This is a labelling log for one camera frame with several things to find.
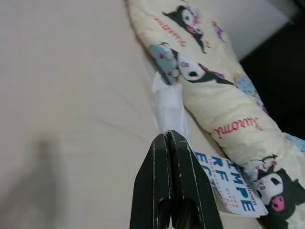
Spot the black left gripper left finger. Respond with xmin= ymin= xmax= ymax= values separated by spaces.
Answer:
xmin=129 ymin=133 xmax=173 ymax=229

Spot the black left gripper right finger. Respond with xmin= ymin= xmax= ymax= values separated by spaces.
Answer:
xmin=166 ymin=130 xmax=223 ymax=229

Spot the white book with blue letters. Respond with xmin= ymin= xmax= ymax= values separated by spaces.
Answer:
xmin=194 ymin=149 xmax=269 ymax=219

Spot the cream cartoon print quilt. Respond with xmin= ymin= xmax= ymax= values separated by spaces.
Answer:
xmin=125 ymin=0 xmax=305 ymax=229

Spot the cream sheeted mattress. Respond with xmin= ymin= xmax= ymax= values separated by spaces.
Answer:
xmin=0 ymin=0 xmax=263 ymax=229

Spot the black wardrobe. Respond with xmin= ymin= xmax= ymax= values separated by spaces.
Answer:
xmin=239 ymin=21 xmax=305 ymax=144

